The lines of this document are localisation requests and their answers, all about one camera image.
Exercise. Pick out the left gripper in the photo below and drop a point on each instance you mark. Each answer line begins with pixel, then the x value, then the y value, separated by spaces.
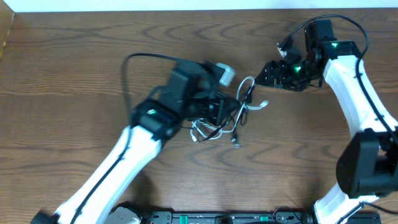
pixel 222 107

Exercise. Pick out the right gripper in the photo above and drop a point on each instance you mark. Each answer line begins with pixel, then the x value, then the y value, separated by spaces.
pixel 281 65

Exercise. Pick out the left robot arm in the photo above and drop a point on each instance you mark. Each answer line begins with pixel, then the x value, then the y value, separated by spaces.
pixel 151 125

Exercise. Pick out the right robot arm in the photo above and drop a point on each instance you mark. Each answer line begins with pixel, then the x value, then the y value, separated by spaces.
pixel 367 169

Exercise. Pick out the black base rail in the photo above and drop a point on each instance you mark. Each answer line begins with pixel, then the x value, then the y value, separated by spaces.
pixel 126 212

